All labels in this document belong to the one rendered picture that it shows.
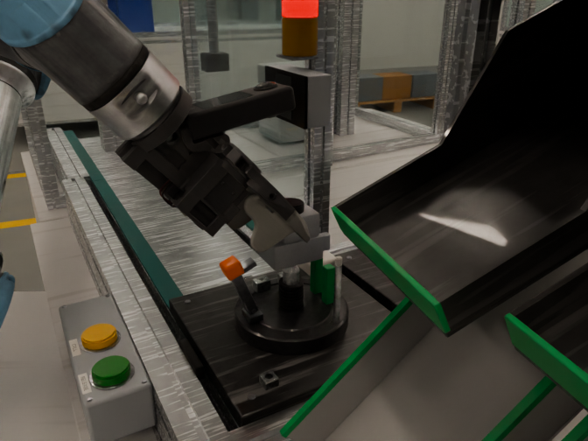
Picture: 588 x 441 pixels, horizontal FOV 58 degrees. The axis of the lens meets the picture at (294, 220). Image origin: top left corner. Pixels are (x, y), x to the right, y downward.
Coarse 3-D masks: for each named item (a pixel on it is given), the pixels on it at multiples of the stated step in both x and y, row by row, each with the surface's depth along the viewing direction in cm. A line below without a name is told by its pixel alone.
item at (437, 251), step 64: (576, 0) 36; (512, 64) 37; (576, 64) 38; (448, 128) 37; (512, 128) 39; (576, 128) 36; (384, 192) 37; (448, 192) 36; (512, 192) 33; (576, 192) 31; (384, 256) 30; (448, 256) 31; (512, 256) 26; (448, 320) 26
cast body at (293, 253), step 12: (300, 204) 59; (312, 216) 59; (312, 228) 59; (288, 240) 58; (300, 240) 59; (312, 240) 60; (324, 240) 63; (264, 252) 60; (276, 252) 58; (288, 252) 59; (300, 252) 60; (312, 252) 61; (276, 264) 59; (288, 264) 59
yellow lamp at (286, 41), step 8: (288, 24) 71; (296, 24) 70; (304, 24) 70; (312, 24) 71; (288, 32) 71; (296, 32) 71; (304, 32) 71; (312, 32) 71; (288, 40) 72; (296, 40) 71; (304, 40) 71; (312, 40) 72; (288, 48) 72; (296, 48) 72; (304, 48) 72; (312, 48) 72; (296, 56) 72; (304, 56) 72
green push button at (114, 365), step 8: (104, 360) 58; (112, 360) 58; (120, 360) 58; (128, 360) 58; (96, 368) 57; (104, 368) 57; (112, 368) 57; (120, 368) 57; (128, 368) 57; (96, 376) 56; (104, 376) 56; (112, 376) 56; (120, 376) 56; (104, 384) 56; (112, 384) 56
